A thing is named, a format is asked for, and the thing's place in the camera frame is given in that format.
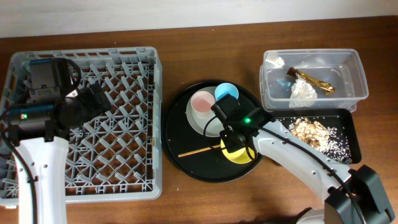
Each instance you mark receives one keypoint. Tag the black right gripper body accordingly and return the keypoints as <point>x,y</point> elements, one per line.
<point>224,107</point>

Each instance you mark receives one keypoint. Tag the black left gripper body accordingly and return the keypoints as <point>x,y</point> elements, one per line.
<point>94,98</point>

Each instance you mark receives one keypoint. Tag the yellow bowl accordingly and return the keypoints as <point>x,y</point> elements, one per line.
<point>240,156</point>

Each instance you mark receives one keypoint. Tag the white tissue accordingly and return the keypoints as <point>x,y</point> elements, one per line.
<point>302,94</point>

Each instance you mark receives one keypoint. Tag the food scraps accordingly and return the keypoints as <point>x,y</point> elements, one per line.
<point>324,139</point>

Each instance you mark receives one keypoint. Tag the gold brown snack wrapper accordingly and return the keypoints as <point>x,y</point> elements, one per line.
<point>327,87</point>

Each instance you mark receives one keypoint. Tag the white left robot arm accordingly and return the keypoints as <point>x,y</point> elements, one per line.
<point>38,133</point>

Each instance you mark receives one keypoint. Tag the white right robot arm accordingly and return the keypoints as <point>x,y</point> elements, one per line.
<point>349,195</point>

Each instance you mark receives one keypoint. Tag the grey dishwasher rack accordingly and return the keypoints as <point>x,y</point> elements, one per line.
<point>116,156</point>

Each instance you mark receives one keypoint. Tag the wooden chopstick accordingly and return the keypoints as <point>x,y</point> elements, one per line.
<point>198,151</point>

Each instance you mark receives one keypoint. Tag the round black tray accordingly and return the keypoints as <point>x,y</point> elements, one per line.
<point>178,137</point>

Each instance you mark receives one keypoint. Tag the pink cup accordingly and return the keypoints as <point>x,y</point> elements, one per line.
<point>201,103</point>

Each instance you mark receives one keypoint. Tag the blue cup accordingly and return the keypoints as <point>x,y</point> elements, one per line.
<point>226,89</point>

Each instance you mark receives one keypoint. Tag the black rectangular tray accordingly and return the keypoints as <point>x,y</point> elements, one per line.
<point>340,118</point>

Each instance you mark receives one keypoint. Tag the clear plastic bin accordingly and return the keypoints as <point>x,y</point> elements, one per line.
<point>341,68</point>

